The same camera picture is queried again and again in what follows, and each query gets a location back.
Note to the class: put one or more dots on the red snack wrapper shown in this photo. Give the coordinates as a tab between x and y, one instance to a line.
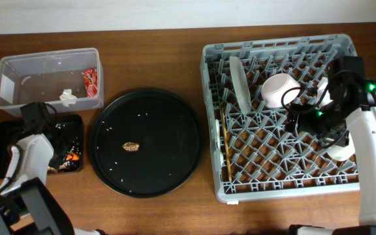
90	81

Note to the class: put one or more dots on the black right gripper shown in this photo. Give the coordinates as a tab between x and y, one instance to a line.
305	111

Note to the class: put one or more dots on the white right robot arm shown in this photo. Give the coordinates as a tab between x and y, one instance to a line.
353	108

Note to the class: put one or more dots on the white plastic fork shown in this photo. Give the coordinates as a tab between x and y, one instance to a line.
218	142

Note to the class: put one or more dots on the wooden chopstick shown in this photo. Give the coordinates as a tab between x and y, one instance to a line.
226	145

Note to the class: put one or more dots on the cream white cup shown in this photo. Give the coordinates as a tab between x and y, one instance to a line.
339	153

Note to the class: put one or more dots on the white tissue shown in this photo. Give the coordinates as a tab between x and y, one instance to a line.
67	97

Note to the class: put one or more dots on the black rectangular tray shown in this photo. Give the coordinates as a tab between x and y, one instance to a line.
9	130

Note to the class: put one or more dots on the grey plate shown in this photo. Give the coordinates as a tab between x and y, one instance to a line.
240	85

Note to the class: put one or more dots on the clear plastic bin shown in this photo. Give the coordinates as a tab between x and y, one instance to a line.
42	77

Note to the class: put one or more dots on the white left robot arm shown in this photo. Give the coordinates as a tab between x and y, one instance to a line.
26	205

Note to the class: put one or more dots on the orange carrot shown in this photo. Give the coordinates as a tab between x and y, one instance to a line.
71	156

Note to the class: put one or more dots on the round black tray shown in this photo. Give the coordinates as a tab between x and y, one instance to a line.
170	135

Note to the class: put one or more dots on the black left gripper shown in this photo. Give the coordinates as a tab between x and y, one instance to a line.
56	162

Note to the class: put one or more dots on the brown walnut shell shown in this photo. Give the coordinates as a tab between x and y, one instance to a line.
131	146

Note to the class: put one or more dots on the grey dishwasher rack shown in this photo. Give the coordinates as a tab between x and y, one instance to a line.
267	162

